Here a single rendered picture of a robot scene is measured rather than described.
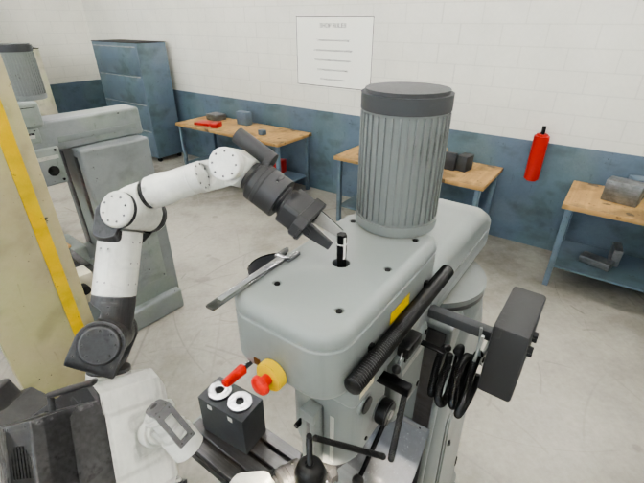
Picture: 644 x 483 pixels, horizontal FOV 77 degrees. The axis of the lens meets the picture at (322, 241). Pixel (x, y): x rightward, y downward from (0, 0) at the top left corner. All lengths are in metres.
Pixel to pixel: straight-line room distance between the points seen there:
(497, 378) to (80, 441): 0.90
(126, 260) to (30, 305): 1.56
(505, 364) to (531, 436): 2.10
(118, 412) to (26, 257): 1.52
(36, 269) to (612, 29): 4.76
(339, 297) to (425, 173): 0.34
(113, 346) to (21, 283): 1.53
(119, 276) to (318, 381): 0.48
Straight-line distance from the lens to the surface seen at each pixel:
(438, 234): 1.29
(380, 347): 0.78
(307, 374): 0.74
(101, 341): 0.94
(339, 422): 1.03
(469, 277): 1.48
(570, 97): 4.88
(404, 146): 0.88
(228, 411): 1.62
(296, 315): 0.71
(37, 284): 2.46
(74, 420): 0.93
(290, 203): 0.80
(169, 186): 0.90
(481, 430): 3.07
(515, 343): 1.03
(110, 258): 0.96
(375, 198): 0.94
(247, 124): 6.63
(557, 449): 3.17
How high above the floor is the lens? 2.34
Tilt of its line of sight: 29 degrees down
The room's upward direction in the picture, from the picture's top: straight up
